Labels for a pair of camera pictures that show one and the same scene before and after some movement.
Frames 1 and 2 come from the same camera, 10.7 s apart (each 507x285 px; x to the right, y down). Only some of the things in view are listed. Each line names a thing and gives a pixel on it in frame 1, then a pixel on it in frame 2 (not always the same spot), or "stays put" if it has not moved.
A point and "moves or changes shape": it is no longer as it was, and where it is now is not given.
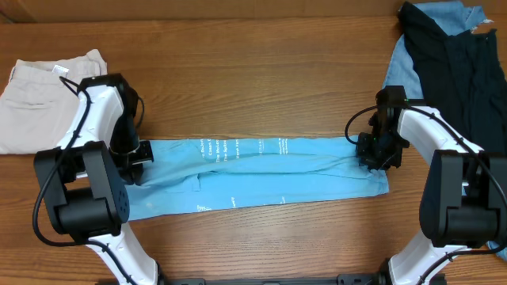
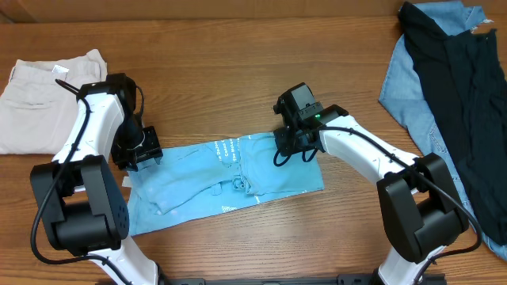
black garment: [462, 78] stays put
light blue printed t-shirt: [196, 175] moves or changes shape
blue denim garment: [451, 17] stays put
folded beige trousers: [36, 105] stays put
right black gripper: [367, 160] to [283, 146]
